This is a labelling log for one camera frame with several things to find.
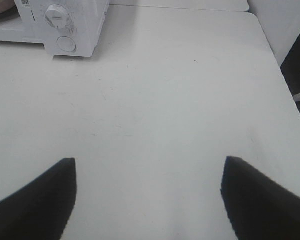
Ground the white microwave oven body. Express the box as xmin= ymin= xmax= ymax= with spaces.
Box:
xmin=0 ymin=0 xmax=110 ymax=57

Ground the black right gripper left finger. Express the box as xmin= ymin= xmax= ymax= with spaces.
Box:
xmin=0 ymin=158 xmax=77 ymax=240

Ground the white lower timer knob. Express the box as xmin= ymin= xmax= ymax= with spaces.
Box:
xmin=45 ymin=4 xmax=70 ymax=29

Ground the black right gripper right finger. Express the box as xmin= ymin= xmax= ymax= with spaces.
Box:
xmin=220 ymin=156 xmax=300 ymax=240

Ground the round door release button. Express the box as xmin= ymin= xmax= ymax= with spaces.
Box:
xmin=57 ymin=36 xmax=77 ymax=52

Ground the pink plate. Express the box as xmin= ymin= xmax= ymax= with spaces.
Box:
xmin=0 ymin=0 xmax=16 ymax=14

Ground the white warning label sticker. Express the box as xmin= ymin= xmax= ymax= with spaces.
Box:
xmin=21 ymin=0 xmax=31 ymax=7

